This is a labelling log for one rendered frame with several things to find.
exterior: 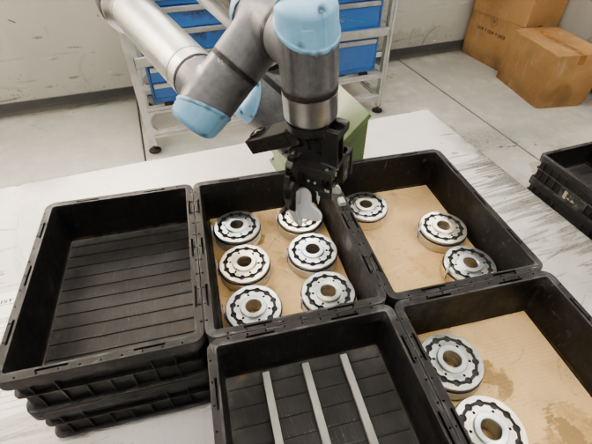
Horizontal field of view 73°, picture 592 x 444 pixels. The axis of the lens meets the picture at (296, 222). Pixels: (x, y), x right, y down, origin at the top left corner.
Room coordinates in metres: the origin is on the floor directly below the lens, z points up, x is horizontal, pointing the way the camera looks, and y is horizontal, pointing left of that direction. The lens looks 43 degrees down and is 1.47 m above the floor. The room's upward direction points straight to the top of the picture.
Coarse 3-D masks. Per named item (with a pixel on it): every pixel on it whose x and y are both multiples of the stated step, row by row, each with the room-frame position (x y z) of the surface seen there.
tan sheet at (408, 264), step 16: (384, 192) 0.79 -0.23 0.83; (400, 192) 0.79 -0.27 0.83; (416, 192) 0.79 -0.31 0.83; (400, 208) 0.73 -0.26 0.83; (416, 208) 0.73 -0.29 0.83; (432, 208) 0.73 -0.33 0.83; (384, 224) 0.68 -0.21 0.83; (400, 224) 0.68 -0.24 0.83; (416, 224) 0.68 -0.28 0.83; (368, 240) 0.62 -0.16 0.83; (384, 240) 0.62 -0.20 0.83; (400, 240) 0.62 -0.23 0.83; (416, 240) 0.62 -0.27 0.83; (384, 256) 0.57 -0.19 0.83; (400, 256) 0.57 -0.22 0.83; (416, 256) 0.57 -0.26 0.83; (432, 256) 0.57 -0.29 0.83; (384, 272) 0.53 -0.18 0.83; (400, 272) 0.53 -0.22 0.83; (416, 272) 0.53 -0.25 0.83; (432, 272) 0.53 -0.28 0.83; (400, 288) 0.49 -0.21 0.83; (416, 288) 0.49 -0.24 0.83
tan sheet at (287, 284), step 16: (272, 224) 0.68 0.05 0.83; (272, 240) 0.62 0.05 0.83; (288, 240) 0.62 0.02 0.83; (272, 256) 0.57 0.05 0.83; (272, 272) 0.53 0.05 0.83; (288, 272) 0.53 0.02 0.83; (336, 272) 0.53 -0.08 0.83; (224, 288) 0.49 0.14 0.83; (272, 288) 0.49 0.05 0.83; (288, 288) 0.49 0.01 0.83; (224, 304) 0.45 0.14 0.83; (288, 304) 0.45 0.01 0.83; (224, 320) 0.42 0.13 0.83
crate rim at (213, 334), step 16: (240, 176) 0.73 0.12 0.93; (256, 176) 0.73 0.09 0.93; (272, 176) 0.73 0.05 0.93; (336, 208) 0.62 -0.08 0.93; (352, 240) 0.52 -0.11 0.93; (208, 272) 0.45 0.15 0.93; (368, 272) 0.45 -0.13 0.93; (208, 288) 0.41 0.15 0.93; (208, 304) 0.39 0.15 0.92; (352, 304) 0.38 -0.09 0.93; (368, 304) 0.38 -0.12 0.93; (208, 320) 0.35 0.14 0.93; (272, 320) 0.35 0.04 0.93; (288, 320) 0.35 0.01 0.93; (208, 336) 0.32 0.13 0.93; (224, 336) 0.32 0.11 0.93
